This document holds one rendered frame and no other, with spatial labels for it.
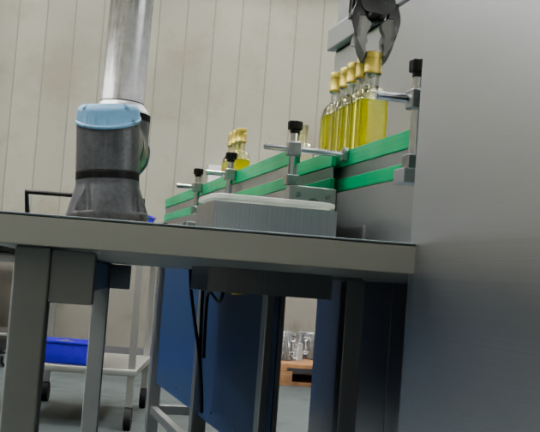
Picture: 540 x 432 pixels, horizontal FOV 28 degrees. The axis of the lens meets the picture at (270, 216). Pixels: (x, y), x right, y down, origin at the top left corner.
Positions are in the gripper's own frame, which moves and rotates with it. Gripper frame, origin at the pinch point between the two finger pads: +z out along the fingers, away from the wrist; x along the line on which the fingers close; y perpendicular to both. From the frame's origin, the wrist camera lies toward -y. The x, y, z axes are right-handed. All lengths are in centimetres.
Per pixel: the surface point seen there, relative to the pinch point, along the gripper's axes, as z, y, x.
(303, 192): 28.2, -0.7, 12.6
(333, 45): -19, 73, -14
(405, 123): 10.4, 12.3, -12.3
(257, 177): 22.2, 36.7, 12.8
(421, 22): -10.0, 6.7, -12.2
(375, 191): 28.9, -23.5, 6.0
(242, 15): -170, 638, -109
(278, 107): -98, 633, -143
